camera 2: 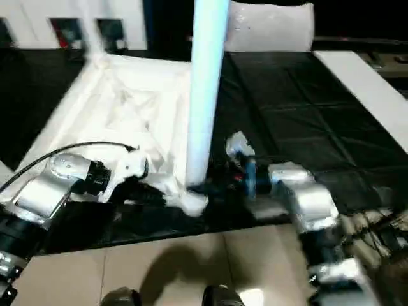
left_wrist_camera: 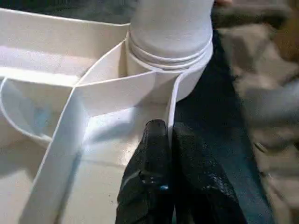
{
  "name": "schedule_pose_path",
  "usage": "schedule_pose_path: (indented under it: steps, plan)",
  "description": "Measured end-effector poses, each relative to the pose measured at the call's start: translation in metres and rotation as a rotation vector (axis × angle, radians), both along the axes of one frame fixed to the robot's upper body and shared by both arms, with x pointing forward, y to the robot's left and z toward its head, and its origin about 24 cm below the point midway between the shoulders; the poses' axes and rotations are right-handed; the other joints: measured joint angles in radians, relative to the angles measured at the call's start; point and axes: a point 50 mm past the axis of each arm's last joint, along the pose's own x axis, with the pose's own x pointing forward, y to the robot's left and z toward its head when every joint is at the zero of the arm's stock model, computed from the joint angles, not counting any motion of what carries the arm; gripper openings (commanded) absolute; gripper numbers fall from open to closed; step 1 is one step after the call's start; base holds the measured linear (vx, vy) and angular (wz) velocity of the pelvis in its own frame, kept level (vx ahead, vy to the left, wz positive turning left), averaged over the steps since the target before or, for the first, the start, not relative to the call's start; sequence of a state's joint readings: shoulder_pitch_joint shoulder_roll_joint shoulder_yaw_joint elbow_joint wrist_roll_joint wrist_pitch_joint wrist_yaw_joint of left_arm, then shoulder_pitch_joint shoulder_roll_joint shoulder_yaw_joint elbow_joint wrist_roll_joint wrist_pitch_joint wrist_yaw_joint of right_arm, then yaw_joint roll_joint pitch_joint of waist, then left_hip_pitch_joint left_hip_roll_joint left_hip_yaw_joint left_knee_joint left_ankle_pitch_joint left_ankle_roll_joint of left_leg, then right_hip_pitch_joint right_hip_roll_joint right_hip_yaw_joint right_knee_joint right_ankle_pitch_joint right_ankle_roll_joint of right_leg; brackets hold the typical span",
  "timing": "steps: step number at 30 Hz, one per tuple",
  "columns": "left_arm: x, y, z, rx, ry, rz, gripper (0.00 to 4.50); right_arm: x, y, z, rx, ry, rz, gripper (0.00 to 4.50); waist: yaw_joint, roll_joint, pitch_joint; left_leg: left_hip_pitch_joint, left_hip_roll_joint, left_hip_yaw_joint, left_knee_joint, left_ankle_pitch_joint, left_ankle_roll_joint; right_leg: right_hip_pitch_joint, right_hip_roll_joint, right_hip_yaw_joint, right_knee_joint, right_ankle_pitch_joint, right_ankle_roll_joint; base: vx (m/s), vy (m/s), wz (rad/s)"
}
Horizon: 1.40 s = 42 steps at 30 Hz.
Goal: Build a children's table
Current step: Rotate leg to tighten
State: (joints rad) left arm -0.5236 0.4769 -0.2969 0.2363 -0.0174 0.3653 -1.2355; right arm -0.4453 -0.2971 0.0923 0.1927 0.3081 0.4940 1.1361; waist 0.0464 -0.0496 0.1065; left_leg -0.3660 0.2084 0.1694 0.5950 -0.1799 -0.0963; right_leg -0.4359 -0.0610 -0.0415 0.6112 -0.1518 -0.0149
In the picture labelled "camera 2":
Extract white plastic table top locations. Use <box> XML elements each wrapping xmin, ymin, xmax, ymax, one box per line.
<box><xmin>0</xmin><ymin>53</ymin><xmax>210</xmax><ymax>218</ymax></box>

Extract white plastic table leg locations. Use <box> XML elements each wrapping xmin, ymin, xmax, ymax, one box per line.
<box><xmin>186</xmin><ymin>0</ymin><xmax>233</xmax><ymax>194</ymax></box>
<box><xmin>79</xmin><ymin>0</ymin><xmax>111</xmax><ymax>69</ymax></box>

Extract black quilted mat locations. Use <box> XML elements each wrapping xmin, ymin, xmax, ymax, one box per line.
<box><xmin>0</xmin><ymin>47</ymin><xmax>408</xmax><ymax>256</ymax></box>

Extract pale panel with holes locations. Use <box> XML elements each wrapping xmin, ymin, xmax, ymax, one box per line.
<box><xmin>225</xmin><ymin>1</ymin><xmax>316</xmax><ymax>52</ymax></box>

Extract white flat board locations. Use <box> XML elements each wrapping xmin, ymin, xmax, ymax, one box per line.
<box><xmin>313</xmin><ymin>50</ymin><xmax>408</xmax><ymax>149</ymax></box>

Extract black metal bar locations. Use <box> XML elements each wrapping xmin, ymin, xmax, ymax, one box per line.
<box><xmin>313</xmin><ymin>36</ymin><xmax>408</xmax><ymax>45</ymax></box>

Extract brown woven basket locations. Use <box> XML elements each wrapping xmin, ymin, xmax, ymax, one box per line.
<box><xmin>372</xmin><ymin>254</ymin><xmax>408</xmax><ymax>306</ymax></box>

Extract black cabinet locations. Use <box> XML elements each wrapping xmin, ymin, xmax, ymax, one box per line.
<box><xmin>145</xmin><ymin>0</ymin><xmax>408</xmax><ymax>54</ymax></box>

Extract white sideboard with glass doors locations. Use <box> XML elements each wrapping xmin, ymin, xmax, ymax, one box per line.
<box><xmin>0</xmin><ymin>0</ymin><xmax>150</xmax><ymax>51</ymax></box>

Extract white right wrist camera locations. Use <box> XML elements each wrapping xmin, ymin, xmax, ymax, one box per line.
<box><xmin>224</xmin><ymin>129</ymin><xmax>258</xmax><ymax>200</ymax></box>

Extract black left camera cable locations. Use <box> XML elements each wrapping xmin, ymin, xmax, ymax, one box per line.
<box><xmin>0</xmin><ymin>141</ymin><xmax>140</xmax><ymax>192</ymax></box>

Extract tangled floor cables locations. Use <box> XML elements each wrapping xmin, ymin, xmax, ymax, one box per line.
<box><xmin>340</xmin><ymin>207</ymin><xmax>408</xmax><ymax>259</ymax></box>

